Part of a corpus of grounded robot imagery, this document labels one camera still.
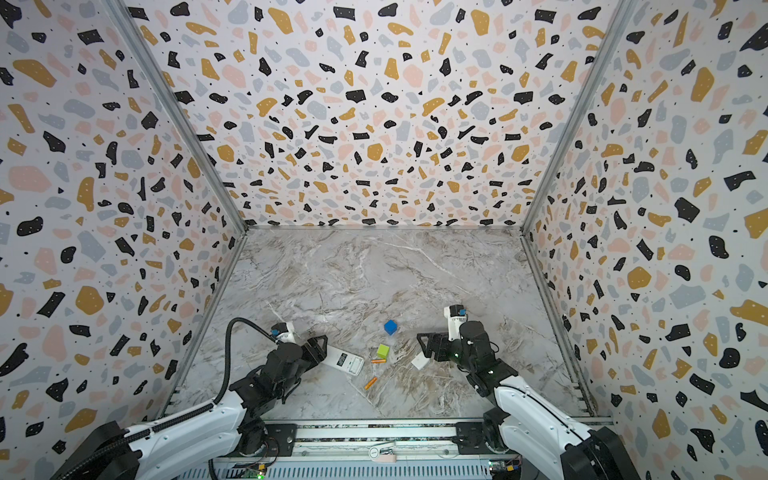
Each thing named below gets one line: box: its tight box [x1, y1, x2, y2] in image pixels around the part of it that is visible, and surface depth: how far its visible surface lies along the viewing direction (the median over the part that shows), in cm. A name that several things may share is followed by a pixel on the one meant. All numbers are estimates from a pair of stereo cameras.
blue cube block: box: [384, 319, 398, 335], surface depth 96 cm
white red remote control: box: [322, 345, 365, 376], surface depth 87 cm
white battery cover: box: [411, 351, 430, 370], surface depth 89 cm
